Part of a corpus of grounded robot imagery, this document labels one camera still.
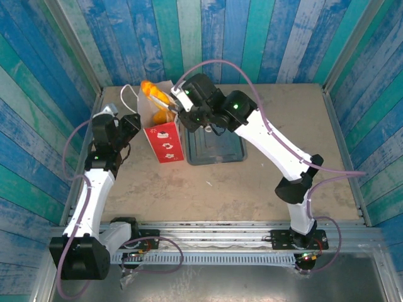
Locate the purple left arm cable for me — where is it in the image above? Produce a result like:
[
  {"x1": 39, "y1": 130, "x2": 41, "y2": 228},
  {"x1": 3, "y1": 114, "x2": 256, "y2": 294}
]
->
[{"x1": 56, "y1": 118, "x2": 95, "y2": 299}]

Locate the yellow knobbly fake bread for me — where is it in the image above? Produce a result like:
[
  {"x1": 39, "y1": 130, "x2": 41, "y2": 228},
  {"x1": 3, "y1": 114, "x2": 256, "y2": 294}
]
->
[{"x1": 140, "y1": 80, "x2": 178, "y2": 111}]

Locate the black left mount plate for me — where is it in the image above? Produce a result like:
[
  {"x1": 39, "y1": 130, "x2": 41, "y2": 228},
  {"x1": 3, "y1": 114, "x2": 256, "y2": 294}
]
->
[{"x1": 124, "y1": 228, "x2": 161, "y2": 252}]

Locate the black mount plate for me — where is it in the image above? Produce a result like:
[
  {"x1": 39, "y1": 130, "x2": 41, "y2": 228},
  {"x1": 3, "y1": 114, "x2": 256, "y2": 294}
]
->
[
  {"x1": 124, "y1": 228, "x2": 161, "y2": 252},
  {"x1": 270, "y1": 229, "x2": 329, "y2": 251}
]

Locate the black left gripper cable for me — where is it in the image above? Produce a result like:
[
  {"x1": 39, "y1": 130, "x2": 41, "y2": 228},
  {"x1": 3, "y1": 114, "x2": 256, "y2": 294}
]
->
[{"x1": 121, "y1": 143, "x2": 132, "y2": 166}]

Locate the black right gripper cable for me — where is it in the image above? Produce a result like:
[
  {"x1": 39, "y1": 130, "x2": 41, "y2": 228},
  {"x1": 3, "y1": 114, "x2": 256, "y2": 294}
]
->
[{"x1": 204, "y1": 122, "x2": 227, "y2": 137}]

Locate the white slotted cable duct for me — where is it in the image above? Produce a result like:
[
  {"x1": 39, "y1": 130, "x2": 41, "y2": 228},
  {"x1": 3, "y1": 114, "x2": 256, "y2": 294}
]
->
[{"x1": 110, "y1": 250, "x2": 298, "y2": 268}]

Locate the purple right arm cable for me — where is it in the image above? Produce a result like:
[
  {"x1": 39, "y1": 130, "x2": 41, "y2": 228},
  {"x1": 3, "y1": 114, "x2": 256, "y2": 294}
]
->
[{"x1": 174, "y1": 59, "x2": 368, "y2": 275}]

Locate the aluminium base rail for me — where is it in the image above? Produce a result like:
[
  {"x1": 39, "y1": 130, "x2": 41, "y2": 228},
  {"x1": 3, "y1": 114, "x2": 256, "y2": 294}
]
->
[{"x1": 97, "y1": 220, "x2": 331, "y2": 251}]

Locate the black right mount plate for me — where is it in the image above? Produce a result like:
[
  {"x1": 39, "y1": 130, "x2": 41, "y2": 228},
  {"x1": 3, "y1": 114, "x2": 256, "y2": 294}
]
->
[{"x1": 270, "y1": 229, "x2": 329, "y2": 251}]

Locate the black round foot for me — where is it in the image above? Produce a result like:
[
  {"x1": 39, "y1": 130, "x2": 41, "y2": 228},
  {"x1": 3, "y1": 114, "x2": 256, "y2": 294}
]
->
[{"x1": 295, "y1": 260, "x2": 315, "y2": 275}]

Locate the aluminium frame post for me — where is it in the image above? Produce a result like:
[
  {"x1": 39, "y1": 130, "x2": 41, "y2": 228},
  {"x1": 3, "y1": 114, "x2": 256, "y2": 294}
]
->
[
  {"x1": 43, "y1": 0, "x2": 105, "y2": 95},
  {"x1": 324, "y1": 0, "x2": 387, "y2": 92}
]

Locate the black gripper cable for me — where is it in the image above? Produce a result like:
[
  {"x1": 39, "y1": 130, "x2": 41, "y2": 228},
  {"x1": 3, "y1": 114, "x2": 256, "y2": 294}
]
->
[
  {"x1": 121, "y1": 143, "x2": 132, "y2": 166},
  {"x1": 204, "y1": 122, "x2": 227, "y2": 137}
]

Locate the purple cable loop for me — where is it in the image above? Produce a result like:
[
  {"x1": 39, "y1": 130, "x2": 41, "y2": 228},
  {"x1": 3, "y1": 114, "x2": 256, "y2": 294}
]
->
[{"x1": 121, "y1": 236, "x2": 185, "y2": 274}]

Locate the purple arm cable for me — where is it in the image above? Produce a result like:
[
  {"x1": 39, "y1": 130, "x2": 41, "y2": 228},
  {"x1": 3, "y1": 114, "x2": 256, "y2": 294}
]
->
[
  {"x1": 56, "y1": 118, "x2": 95, "y2": 299},
  {"x1": 174, "y1": 59, "x2": 368, "y2": 275}
]

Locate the dark metal baking tray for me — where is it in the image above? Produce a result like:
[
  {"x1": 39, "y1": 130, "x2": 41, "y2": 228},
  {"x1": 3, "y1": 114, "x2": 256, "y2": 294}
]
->
[{"x1": 184, "y1": 121, "x2": 247, "y2": 166}]

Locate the red white paper bag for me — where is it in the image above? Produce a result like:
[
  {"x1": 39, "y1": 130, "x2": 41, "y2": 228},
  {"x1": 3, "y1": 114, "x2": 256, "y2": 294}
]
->
[{"x1": 121, "y1": 80, "x2": 186, "y2": 164}]

